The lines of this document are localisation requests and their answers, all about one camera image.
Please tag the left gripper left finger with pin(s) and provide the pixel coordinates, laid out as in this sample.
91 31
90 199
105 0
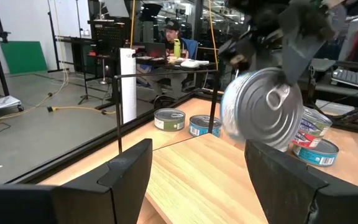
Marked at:
104 193

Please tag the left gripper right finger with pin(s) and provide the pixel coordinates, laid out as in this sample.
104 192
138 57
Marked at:
291 193

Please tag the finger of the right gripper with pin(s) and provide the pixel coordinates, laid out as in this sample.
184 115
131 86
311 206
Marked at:
300 53
239 53

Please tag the red label albacore tuna can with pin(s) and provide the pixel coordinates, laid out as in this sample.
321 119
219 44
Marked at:
311 129

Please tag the green label fish can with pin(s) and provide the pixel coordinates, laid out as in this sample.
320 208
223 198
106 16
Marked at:
169 119

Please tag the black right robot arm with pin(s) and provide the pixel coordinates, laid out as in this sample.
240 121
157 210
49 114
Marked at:
357 114

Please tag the white flat device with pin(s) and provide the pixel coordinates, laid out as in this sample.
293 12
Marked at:
191 63

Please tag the black keyboard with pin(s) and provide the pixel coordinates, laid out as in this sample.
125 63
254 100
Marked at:
351 79

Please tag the dark side desk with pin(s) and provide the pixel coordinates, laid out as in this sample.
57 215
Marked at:
343 92

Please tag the black office desk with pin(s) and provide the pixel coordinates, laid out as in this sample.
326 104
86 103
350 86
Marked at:
179 66

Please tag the yellow-green drink bottle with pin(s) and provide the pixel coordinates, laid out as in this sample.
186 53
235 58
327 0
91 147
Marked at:
177 48

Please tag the person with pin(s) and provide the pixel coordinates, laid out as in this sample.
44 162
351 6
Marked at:
170 37

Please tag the dark laptop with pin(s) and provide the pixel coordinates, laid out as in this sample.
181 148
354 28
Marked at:
154 49

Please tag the white tower fan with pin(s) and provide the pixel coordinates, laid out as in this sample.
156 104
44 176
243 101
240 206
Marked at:
128 87

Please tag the white screen panel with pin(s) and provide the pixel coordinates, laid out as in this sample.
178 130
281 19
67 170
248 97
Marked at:
117 7

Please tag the white flat panel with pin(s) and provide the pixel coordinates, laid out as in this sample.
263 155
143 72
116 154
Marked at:
0 102

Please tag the green board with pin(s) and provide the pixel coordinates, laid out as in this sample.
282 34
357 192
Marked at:
23 57

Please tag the black table frame rail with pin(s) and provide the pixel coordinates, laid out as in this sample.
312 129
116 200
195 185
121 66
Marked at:
82 146

